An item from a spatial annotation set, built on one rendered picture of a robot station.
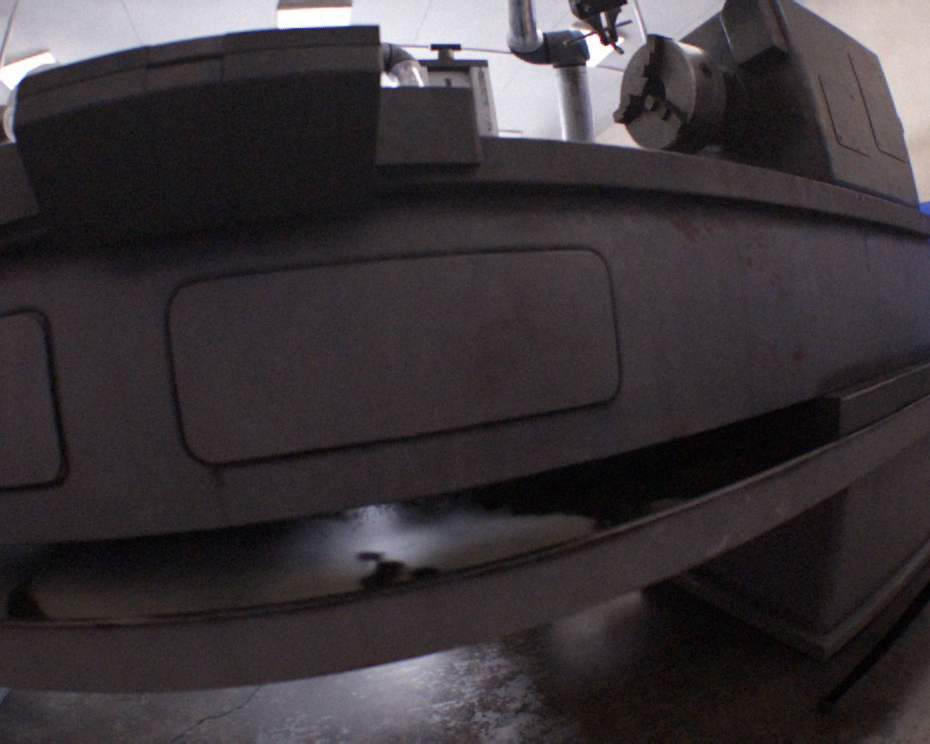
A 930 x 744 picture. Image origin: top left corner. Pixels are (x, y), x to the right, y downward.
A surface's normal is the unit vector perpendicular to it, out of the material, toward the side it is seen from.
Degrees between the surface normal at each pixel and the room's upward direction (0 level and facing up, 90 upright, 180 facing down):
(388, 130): 90
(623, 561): 90
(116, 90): 90
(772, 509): 90
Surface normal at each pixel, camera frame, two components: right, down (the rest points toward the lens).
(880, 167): 0.29, 0.03
